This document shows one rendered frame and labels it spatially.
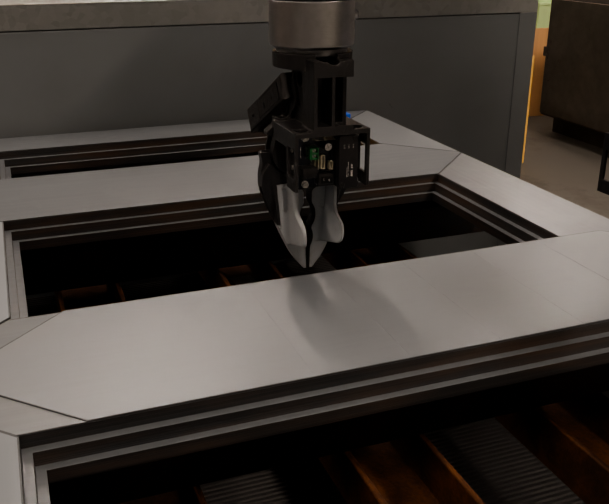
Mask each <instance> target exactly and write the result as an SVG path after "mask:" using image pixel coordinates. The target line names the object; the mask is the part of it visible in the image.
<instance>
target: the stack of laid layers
mask: <svg viewBox="0 0 609 504"><path fill-rule="evenodd" d="M266 139H267V134H263V132H256V133H251V131H250V132H238V133H226V134H214V135H202V136H190V137H178V138H166V139H154V140H142V141H130V142H118V143H106V144H94V145H82V146H70V147H58V148H46V149H34V150H22V151H10V152H0V179H8V178H12V177H11V175H12V174H22V173H33V172H44V171H55V170H66V169H77V168H87V167H98V166H109V165H120V164H131V163H142V162H152V161H163V160H174V159H185V158H196V157H207V156H217V155H228V154H239V153H250V152H258V151H259V150H265V143H266ZM431 200H432V201H434V202H436V203H438V204H439V205H441V206H443V207H444V208H446V209H448V210H450V211H451V212H453V213H455V214H456V215H458V216H460V217H462V218H463V219H465V220H467V221H468V222H470V223H472V224H473V225H475V226H477V227H479V228H480V229H482V230H484V231H485V232H487V233H489V234H491V235H492V236H494V237H496V238H497V239H499V240H501V241H503V242H504V243H506V244H513V243H520V242H526V241H532V240H539V239H545V238H552V237H558V236H556V235H554V234H552V233H550V232H548V231H546V230H544V229H542V228H541V227H539V226H537V225H535V224H533V223H531V222H529V221H527V220H525V219H523V218H521V217H519V216H517V215H516V214H514V213H512V212H510V211H508V210H506V209H504V208H502V207H500V206H498V205H496V204H494V203H492V202H491V201H489V200H487V199H485V198H483V197H481V196H479V195H477V194H475V193H473V192H471V191H469V190H467V189H466V188H464V187H462V186H460V185H458V184H456V183H454V182H452V181H450V180H448V179H446V178H444V177H442V176H441V175H439V174H433V175H424V176H414V177H405V178H396V179H387V180H378V181H369V185H364V184H363V183H361V182H360V183H357V187H353V188H347V189H346V190H345V192H344V194H343V195H342V197H341V199H340V200H339V202H338V207H337V211H338V212H341V211H349V210H357V209H365V208H374V207H382V206H390V205H398V204H406V203H414V202H423V201H431ZM267 220H272V218H271V216H270V214H269V211H268V209H267V207H266V205H265V203H264V201H263V198H262V196H261V194H251V195H242V196H233V197H224V198H215V199H206V200H197V201H188V202H179V203H170V204H161V205H152V206H143V207H134V208H125V209H116V210H107V211H98V212H88V213H79V214H70V215H61V216H52V217H43V218H34V219H25V220H16V221H7V222H3V226H4V240H5V254H6V268H7V281H8V295H9V309H10V318H9V319H7V320H6V321H4V322H2V323H0V348H1V347H3V346H5V345H6V344H8V343H10V342H11V341H13V340H15V339H16V338H18V337H20V336H21V335H23V334H25V333H26V332H28V331H30V330H31V329H33V328H35V327H37V326H38V325H40V324H42V323H43V322H45V321H47V320H48V319H50V318H52V317H53V316H55V315H57V314H58V313H60V312H58V313H51V314H44V315H38V316H31V317H28V310H27V302H26V293H25V285H24V277H23V268H22V260H21V252H20V251H22V250H31V249H39V248H47V247H55V246H63V245H71V244H80V243H88V242H96V241H104V240H112V239H120V238H129V237H137V236H145V235H153V234H161V233H169V232H178V231H186V230H194V229H202V228H210V227H218V226H227V225H235V224H243V223H251V222H259V221H267ZM607 363H609V320H608V321H603V322H598V323H593V324H588V325H583V326H578V327H573V328H568V329H563V330H557V331H552V332H547V333H542V334H537V335H532V336H527V337H521V338H516V339H511V340H506V341H501V342H496V343H491V344H485V345H480V346H475V347H470V348H465V349H460V350H455V351H449V352H444V353H439V354H434V355H429V356H424V357H419V358H413V359H408V360H403V361H398V362H393V363H388V364H383V365H377V366H372V367H367V368H362V369H357V370H352V371H347V372H341V373H336V374H331V375H326V376H321V377H315V378H311V379H305V380H300V381H295V382H290V383H285V384H280V385H275V386H269V387H264V388H259V389H254V390H249V391H244V392H239V393H233V394H228V395H223V396H218V397H213V398H208V399H203V400H197V401H192V402H187V403H182V404H177V405H172V406H167V407H161V408H156V409H151V410H146V411H141V412H136V413H131V414H125V415H120V416H115V417H110V418H105V419H100V420H95V421H89V422H86V421H82V420H79V419H76V418H72V417H69V416H65V415H62V414H58V413H55V412H51V411H48V410H45V409H41V408H38V407H34V406H31V405H27V404H24V403H21V402H17V401H14V400H10V399H7V398H3V397H0V431H1V432H4V433H8V434H11V435H14V436H17V437H19V448H20V461H21V475H22V489H23V503H24V504H51V501H50V493H49V484H51V483H56V482H60V481H65V480H70V479H74V478H79V477H84V476H88V475H93V474H97V473H102V472H107V471H111V470H116V469H121V468H125V467H130V466H135V465H139V464H144V463H148V462H153V461H158V460H162V459H167V458H172V457H176V456H181V455H185V454H190V453H195V452H199V451H204V450H209V449H213V448H218V447H222V446H227V445H232V444H236V443H241V442H246V441H250V440H255V439H260V438H264V437H269V436H273V435H278V434H283V433H287V432H292V431H297V430H301V429H306V428H310V427H315V426H320V425H324V424H329V423H334V422H338V421H343V420H348V419H352V418H357V417H361V416H366V415H371V414H375V413H380V412H385V411H389V410H394V409H398V408H403V407H408V406H412V405H417V404H422V403H426V402H431V401H436V400H440V399H445V398H449V397H454V396H459V395H463V394H468V393H473V392H477V391H482V390H486V389H491V388H496V387H500V386H505V385H510V384H514V383H519V382H523V381H528V380H533V379H537V378H542V377H547V376H551V375H556V374H561V373H565V372H570V371H574V370H579V369H584V368H588V367H593V366H598V365H602V364H607Z"/></svg>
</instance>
